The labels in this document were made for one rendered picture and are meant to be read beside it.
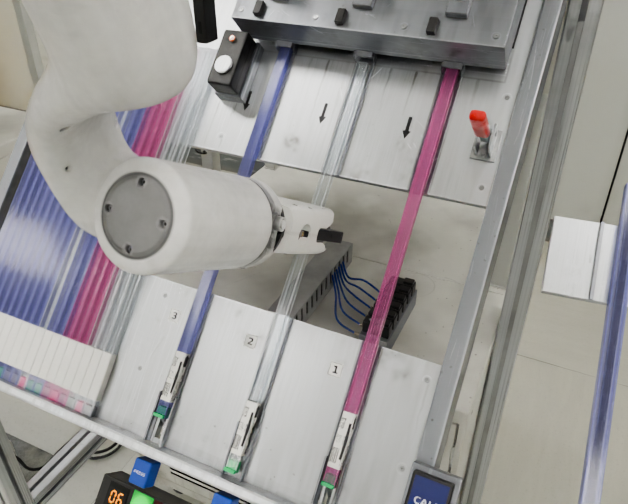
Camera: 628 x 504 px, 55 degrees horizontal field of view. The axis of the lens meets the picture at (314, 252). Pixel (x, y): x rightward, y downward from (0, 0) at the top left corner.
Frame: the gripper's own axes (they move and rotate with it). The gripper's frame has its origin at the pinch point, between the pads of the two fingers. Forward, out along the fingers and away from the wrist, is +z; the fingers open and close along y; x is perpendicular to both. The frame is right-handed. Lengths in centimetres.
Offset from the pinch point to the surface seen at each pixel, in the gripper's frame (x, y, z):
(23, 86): -25, 264, 187
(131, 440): 28.9, 12.8, -8.5
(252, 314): 11.7, 4.1, -1.7
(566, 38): -29.9, -21.7, 17.7
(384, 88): -18.2, -3.3, 6.0
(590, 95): -57, -25, 169
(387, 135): -12.5, -5.4, 4.5
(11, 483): 57, 49, 11
